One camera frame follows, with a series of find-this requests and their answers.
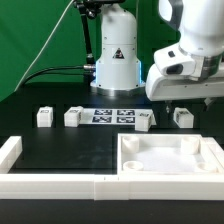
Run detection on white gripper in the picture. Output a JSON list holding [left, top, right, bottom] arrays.
[[145, 63, 224, 101]]

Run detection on white square tabletop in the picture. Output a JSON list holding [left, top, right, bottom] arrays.
[[117, 134, 224, 175]]

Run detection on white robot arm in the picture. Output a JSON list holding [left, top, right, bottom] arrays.
[[91, 0, 224, 101]]

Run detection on apriltag marker sheet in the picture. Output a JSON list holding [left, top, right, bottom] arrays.
[[80, 108, 156, 125]]

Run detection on white u-shaped obstacle fence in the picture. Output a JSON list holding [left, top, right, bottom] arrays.
[[0, 136, 224, 200]]

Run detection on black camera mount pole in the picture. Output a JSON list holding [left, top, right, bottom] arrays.
[[73, 0, 125, 64]]

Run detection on white cable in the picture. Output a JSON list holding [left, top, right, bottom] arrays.
[[13, 0, 75, 93]]

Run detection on black cable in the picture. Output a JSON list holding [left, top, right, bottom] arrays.
[[20, 65, 98, 88]]

